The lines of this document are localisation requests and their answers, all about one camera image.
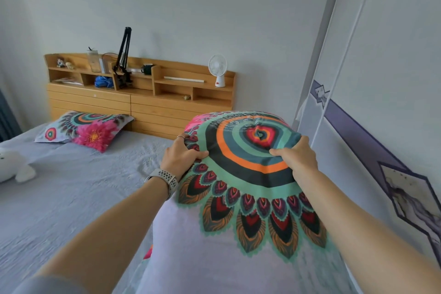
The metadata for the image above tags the person's right hand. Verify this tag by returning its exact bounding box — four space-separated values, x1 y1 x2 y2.
268 136 319 184

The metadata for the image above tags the person's left hand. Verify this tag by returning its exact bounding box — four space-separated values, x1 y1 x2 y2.
160 133 210 181

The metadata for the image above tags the colourful floral pillow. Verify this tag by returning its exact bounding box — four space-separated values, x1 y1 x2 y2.
34 110 135 154
136 111 359 294

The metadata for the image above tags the wooden bed with grey sheet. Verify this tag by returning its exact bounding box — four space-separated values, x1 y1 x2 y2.
0 52 238 294

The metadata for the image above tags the person's left forearm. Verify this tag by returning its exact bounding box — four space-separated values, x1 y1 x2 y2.
34 178 170 294

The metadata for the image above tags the person's right forearm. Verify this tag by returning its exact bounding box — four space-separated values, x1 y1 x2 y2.
294 170 441 294

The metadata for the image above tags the white smartwatch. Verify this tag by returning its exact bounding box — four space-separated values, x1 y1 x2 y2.
144 168 179 200

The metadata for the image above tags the white tube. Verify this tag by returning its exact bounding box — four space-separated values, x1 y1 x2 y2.
164 76 205 84

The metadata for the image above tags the white desk fan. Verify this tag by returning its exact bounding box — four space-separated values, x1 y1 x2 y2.
208 54 229 88

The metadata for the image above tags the blue plastic bag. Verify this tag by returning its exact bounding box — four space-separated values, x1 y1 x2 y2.
95 75 114 89

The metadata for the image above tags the long white bear plush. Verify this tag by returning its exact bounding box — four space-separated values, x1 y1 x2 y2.
0 147 37 184

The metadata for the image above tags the blue curtain with orange edge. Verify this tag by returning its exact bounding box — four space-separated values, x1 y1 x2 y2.
0 89 23 143

